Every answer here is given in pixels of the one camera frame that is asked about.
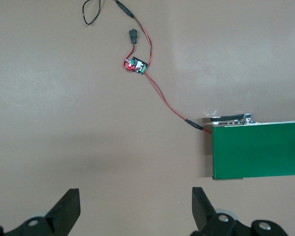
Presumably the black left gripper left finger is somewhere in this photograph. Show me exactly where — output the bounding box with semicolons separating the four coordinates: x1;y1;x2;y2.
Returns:
0;188;81;236

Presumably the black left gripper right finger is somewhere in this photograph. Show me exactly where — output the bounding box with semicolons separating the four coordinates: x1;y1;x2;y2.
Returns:
190;186;290;236

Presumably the green conveyor belt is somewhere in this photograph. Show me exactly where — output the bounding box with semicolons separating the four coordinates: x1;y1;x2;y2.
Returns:
208;113;295;181

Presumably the small circuit board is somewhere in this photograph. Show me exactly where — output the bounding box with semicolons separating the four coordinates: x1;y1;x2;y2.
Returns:
124;56;148;74

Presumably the small black connector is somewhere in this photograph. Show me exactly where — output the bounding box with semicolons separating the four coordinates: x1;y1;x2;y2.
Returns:
128;29;140;45

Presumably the red and black wire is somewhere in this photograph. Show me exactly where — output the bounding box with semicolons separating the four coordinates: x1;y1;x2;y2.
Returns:
114;0;213;135

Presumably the thin black power cable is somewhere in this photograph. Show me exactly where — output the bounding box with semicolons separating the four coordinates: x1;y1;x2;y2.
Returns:
81;0;118;25

